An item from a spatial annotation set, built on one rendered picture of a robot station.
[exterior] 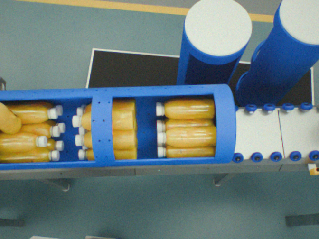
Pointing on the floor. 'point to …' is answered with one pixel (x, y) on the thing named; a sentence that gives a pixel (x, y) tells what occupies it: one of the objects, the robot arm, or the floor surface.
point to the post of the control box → (11, 223)
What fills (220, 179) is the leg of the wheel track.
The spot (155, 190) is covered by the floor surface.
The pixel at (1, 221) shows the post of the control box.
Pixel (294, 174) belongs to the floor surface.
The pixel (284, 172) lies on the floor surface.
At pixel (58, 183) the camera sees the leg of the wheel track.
